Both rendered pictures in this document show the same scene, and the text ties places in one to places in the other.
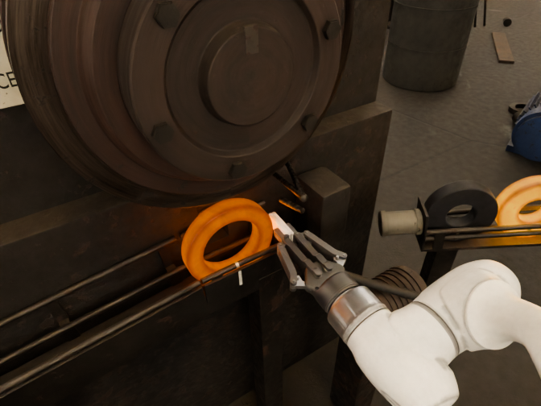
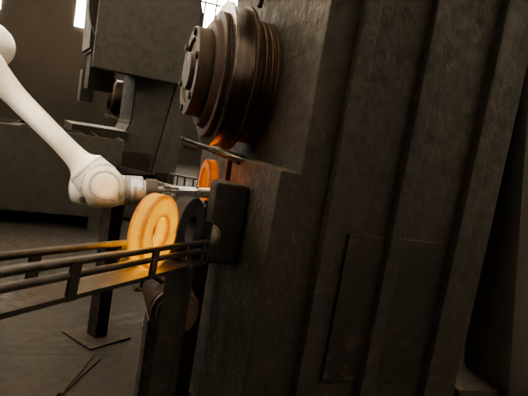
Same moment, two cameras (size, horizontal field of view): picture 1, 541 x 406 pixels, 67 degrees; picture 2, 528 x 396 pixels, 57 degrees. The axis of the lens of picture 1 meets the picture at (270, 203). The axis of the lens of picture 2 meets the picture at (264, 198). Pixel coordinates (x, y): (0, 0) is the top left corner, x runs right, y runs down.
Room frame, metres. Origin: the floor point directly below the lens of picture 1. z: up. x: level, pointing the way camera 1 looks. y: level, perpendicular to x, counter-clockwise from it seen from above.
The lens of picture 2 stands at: (1.09, -1.49, 0.94)
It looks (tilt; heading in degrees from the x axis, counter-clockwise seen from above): 7 degrees down; 102
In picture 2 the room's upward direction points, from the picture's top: 9 degrees clockwise
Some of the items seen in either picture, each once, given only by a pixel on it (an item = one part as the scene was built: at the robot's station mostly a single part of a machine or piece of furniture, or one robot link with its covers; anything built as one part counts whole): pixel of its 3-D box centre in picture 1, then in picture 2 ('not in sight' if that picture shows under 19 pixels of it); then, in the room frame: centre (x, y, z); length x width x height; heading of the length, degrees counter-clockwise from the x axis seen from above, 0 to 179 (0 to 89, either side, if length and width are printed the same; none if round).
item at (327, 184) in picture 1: (319, 221); (225, 221); (0.70, -0.11, 0.68); 0.11 x 0.08 x 0.24; 32
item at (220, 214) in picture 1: (229, 242); (207, 186); (0.57, 0.08, 0.75); 0.18 x 0.03 x 0.18; 121
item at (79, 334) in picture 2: not in sight; (104, 252); (0.08, 0.34, 0.36); 0.26 x 0.20 x 0.72; 157
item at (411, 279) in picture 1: (370, 350); (159, 368); (0.63, -0.27, 0.27); 0.22 x 0.13 x 0.53; 122
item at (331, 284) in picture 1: (328, 283); (159, 191); (0.48, -0.10, 0.73); 0.09 x 0.08 x 0.07; 32
